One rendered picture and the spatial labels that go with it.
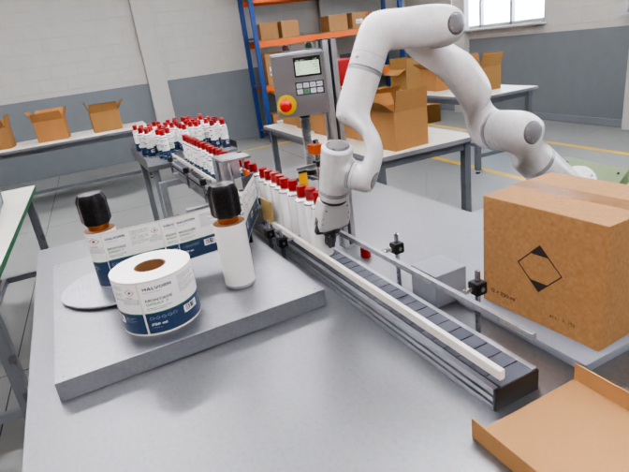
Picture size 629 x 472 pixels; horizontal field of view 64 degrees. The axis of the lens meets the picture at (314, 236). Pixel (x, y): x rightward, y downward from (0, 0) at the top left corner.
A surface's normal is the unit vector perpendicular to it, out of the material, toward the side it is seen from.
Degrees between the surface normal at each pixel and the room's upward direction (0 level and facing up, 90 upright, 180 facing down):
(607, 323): 90
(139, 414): 0
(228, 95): 90
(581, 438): 0
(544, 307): 90
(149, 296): 90
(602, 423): 0
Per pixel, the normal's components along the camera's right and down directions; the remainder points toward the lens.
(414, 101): 0.51, 0.40
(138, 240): 0.35, 0.29
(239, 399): -0.13, -0.92
